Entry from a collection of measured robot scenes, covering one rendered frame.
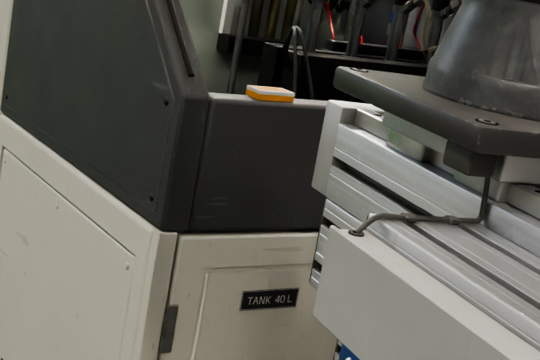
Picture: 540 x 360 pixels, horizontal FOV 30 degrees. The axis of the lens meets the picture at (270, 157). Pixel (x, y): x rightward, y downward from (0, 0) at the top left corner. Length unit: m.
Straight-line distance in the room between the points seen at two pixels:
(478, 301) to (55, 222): 0.91
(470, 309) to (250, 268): 0.66
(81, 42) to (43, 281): 0.35
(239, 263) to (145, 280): 0.12
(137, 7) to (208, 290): 0.35
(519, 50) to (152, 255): 0.54
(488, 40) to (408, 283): 0.24
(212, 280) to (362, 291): 0.56
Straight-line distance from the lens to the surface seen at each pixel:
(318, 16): 1.50
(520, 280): 0.65
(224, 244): 1.20
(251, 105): 1.17
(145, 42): 1.20
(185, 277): 1.19
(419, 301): 0.62
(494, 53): 0.79
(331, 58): 1.48
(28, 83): 1.55
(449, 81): 0.80
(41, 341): 1.50
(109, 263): 1.28
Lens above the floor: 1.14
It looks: 12 degrees down
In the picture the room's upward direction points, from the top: 10 degrees clockwise
